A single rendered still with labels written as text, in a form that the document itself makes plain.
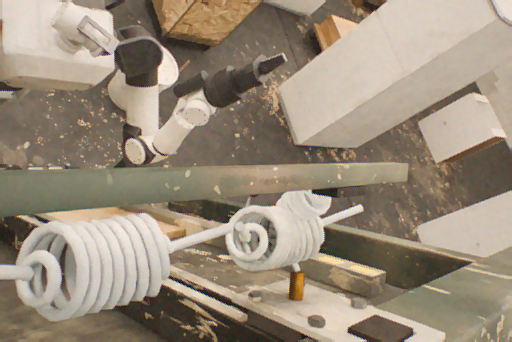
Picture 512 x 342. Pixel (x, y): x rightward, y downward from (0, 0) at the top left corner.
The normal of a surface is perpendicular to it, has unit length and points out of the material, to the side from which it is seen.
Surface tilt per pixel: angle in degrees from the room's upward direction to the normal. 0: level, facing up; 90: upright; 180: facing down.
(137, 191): 31
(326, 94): 90
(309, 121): 90
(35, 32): 23
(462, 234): 90
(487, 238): 90
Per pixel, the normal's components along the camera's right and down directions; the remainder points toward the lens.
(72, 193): 0.72, 0.11
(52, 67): 0.53, 0.69
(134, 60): 0.40, 0.45
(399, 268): -0.69, 0.03
